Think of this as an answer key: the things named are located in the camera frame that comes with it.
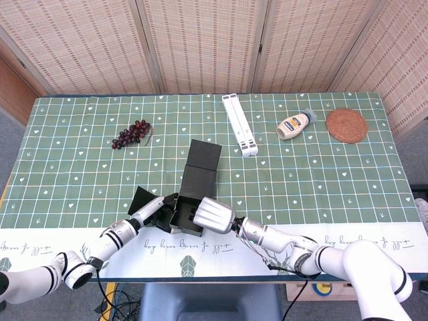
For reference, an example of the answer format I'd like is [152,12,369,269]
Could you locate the brown wooden door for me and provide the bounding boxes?
[0,56,44,126]

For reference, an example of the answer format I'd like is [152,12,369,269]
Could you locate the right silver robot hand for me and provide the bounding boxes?
[189,196,237,235]

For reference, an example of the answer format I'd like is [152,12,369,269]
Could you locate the dark red grape bunch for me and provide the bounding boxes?
[111,119,154,150]

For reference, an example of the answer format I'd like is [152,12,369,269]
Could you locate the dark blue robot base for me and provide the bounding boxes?
[138,283,284,321]

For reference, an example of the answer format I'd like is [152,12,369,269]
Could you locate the white folding stand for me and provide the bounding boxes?
[221,94,259,158]

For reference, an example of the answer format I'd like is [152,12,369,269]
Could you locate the tangled floor cables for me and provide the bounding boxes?
[95,284,143,321]

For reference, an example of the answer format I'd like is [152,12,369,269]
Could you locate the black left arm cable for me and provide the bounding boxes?
[95,265,111,302]

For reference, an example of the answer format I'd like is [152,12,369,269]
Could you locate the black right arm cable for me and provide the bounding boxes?
[262,255,322,321]

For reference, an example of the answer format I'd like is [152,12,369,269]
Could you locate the green checked tablecloth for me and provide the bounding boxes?
[0,92,423,280]

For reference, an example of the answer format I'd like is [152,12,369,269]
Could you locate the black folding box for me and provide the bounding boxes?
[127,139,223,239]

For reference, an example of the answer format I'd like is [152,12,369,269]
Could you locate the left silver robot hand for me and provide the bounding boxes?
[129,192,179,234]

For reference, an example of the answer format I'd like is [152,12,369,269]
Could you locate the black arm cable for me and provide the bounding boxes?
[95,265,111,302]
[262,255,322,321]

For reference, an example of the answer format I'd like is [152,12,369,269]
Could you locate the woven bamboo folding screen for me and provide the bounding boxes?
[0,0,428,134]

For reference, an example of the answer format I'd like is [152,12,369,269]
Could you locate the cream mayonnaise squeeze bottle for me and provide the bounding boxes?
[276,108,318,141]

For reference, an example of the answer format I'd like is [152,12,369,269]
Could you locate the round brown woven coaster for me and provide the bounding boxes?
[326,108,369,144]

